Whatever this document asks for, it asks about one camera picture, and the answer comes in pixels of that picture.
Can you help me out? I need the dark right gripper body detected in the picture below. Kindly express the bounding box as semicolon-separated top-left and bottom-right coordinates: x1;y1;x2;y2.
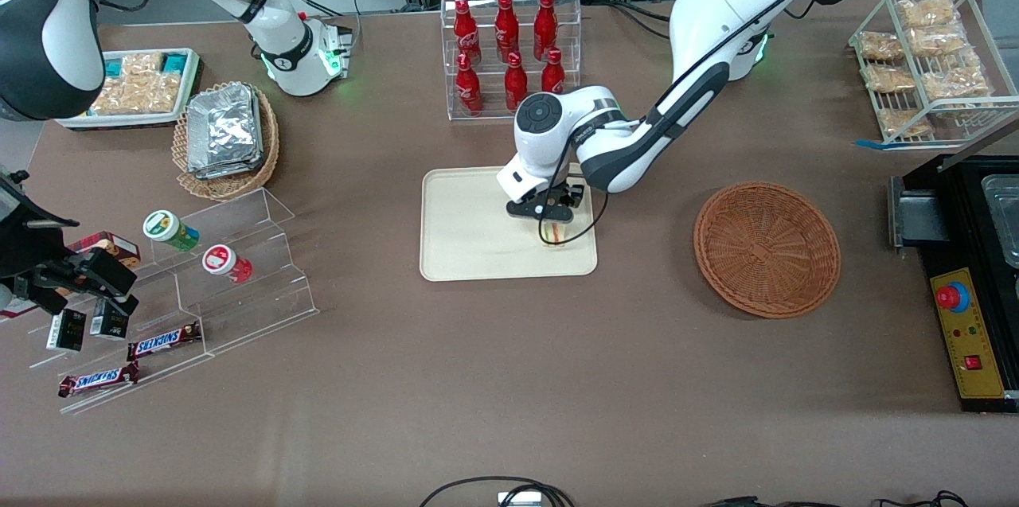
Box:
0;171;81;279

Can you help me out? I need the beige plastic tray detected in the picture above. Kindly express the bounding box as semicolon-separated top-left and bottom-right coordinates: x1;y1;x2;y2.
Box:
420;163;598;283

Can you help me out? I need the tan oval wicker basket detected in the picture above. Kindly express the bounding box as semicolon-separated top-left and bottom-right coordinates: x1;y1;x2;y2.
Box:
172;82;281;201

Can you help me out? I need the white rectangular snack tray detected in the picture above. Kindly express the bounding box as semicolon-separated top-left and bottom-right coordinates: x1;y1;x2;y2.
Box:
56;48;204;131

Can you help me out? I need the brown round wicker basket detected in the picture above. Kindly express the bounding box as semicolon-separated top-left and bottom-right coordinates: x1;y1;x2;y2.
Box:
693;181;841;320

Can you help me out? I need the small black box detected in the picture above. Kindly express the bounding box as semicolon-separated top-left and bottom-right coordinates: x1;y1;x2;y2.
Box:
45;308;87;353
89;298;130;341

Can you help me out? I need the red-brown chocolate box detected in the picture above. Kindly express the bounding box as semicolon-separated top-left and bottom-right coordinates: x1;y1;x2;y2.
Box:
68;231;142;269

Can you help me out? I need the snickers chocolate bar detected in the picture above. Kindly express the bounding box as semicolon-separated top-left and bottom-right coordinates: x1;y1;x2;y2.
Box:
57;362;141;399
127;322;202;362

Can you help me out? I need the clear acrylic bottle rack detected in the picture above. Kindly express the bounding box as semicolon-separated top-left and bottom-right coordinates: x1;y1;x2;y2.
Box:
440;0;582;122

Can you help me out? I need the green white-lid cup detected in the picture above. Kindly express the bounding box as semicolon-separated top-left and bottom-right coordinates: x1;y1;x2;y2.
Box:
143;209;201;252

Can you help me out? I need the red cola bottle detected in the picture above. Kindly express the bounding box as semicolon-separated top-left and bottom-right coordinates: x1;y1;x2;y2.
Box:
504;53;529;113
453;0;482;66
541;49;566;98
533;0;558;62
455;52;484;115
494;0;521;64

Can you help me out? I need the red white-lid cup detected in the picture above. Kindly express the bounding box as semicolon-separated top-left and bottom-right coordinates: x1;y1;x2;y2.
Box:
201;244;254;285

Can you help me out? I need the clear acrylic step shelf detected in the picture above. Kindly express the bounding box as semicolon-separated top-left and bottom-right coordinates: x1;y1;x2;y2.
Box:
28;187;319;415

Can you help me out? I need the silver foil pack stack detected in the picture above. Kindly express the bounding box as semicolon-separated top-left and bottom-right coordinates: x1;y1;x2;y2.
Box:
185;84;265;180

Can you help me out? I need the beige cracker snack bag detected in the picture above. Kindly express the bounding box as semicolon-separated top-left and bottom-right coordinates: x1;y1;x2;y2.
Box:
90;53;183;115

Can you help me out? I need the clear bag of crackers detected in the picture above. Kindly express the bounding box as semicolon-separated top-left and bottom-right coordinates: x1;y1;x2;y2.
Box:
878;107;932;138
897;0;956;29
923;61;990;100
858;31;904;62
864;64;916;94
910;24;970;58

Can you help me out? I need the black yellow control box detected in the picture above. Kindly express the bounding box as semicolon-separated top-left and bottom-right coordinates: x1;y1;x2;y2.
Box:
888;153;1019;414

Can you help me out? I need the yellow emergency stop box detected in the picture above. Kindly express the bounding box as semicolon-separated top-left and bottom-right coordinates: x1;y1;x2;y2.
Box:
930;267;1008;400

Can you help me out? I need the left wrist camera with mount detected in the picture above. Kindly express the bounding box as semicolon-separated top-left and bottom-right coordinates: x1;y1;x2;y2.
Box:
507;199;576;223

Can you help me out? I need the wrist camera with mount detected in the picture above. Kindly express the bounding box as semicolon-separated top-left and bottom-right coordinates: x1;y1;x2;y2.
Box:
507;199;576;223
16;268;76;317

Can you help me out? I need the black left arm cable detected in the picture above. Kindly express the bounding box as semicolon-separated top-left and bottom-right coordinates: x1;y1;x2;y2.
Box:
538;0;837;248

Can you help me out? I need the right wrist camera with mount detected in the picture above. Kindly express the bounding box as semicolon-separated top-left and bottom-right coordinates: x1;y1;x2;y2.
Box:
16;268;76;317

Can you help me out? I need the black looped floor cable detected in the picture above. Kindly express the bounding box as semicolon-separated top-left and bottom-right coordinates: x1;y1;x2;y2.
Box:
420;477;576;507

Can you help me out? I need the grey metal bracket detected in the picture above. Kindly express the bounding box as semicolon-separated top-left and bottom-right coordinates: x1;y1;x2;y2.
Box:
888;177;952;253

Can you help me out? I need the white wire rack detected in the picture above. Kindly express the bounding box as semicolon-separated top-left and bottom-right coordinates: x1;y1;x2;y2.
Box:
848;0;1019;146

